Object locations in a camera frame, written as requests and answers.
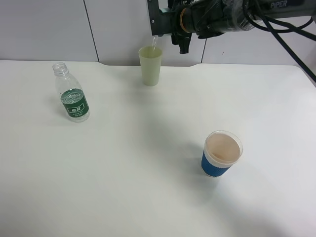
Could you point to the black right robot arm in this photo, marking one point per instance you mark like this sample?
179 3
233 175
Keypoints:
212 18

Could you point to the teal blue plastic cup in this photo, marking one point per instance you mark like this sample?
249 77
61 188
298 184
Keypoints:
165 26

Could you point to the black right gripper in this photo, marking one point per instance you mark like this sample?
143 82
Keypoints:
182 23

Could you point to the pale yellow plastic cup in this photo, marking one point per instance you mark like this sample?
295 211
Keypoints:
150 61

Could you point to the blue sleeved paper cup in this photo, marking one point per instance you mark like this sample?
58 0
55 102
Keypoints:
222 150

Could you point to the clear green-label water bottle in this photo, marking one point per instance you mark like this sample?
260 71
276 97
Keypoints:
70 93

